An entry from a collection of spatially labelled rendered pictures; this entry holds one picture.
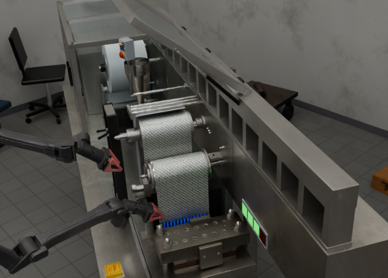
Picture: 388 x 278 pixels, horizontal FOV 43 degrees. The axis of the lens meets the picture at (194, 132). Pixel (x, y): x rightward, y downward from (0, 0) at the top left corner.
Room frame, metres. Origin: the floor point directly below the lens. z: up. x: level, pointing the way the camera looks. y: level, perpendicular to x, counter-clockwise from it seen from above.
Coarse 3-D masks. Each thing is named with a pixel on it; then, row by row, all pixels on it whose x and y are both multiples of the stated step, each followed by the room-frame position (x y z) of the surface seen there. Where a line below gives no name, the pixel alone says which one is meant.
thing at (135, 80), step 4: (128, 76) 2.54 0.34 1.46; (132, 76) 2.52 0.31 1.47; (136, 76) 2.52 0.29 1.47; (140, 76) 2.52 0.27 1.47; (144, 76) 2.53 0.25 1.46; (148, 76) 2.57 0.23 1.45; (132, 80) 2.53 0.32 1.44; (136, 80) 2.53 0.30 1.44; (140, 80) 2.53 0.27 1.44; (144, 80) 2.54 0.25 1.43; (136, 84) 2.53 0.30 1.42; (140, 84) 2.54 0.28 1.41; (144, 84) 2.55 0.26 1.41; (136, 88) 2.54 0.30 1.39; (140, 88) 2.54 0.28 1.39; (144, 88) 2.56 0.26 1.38; (136, 92) 2.56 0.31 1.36; (136, 96) 2.57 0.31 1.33; (140, 96) 2.56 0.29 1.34; (140, 100) 2.57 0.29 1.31
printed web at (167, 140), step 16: (176, 112) 2.16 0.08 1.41; (144, 128) 2.06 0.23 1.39; (160, 128) 2.07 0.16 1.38; (176, 128) 2.09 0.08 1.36; (144, 144) 2.04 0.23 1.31; (160, 144) 2.06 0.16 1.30; (176, 144) 2.08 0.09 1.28; (144, 160) 2.04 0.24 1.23; (160, 160) 1.89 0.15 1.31; (176, 160) 1.88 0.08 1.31; (192, 160) 1.88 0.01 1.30; (160, 176) 1.82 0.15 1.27; (176, 176) 1.83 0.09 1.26; (192, 176) 1.85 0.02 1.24
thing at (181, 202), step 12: (156, 192) 1.81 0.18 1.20; (168, 192) 1.82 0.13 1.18; (180, 192) 1.83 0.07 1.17; (192, 192) 1.85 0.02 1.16; (204, 192) 1.87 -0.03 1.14; (168, 204) 1.82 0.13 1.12; (180, 204) 1.83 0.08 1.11; (192, 204) 1.85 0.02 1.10; (204, 204) 1.86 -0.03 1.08; (168, 216) 1.82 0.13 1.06; (180, 216) 1.83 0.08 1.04; (192, 216) 1.85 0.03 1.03
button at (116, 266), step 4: (112, 264) 1.67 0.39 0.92; (116, 264) 1.67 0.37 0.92; (120, 264) 1.67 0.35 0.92; (108, 268) 1.65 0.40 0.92; (112, 268) 1.65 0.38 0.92; (116, 268) 1.65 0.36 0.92; (120, 268) 1.65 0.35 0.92; (108, 272) 1.63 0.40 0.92; (112, 272) 1.62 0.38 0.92; (116, 272) 1.62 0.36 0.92; (120, 272) 1.62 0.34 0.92; (108, 276) 1.61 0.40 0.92; (112, 276) 1.61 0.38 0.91; (116, 276) 1.62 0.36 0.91
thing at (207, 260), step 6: (204, 246) 1.65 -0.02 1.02; (210, 246) 1.65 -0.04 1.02; (216, 246) 1.65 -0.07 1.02; (204, 252) 1.64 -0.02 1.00; (210, 252) 1.64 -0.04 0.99; (216, 252) 1.65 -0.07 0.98; (204, 258) 1.64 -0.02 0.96; (210, 258) 1.64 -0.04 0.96; (216, 258) 1.65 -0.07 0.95; (222, 258) 1.66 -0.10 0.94; (204, 264) 1.63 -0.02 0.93; (210, 264) 1.64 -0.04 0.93; (216, 264) 1.65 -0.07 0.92
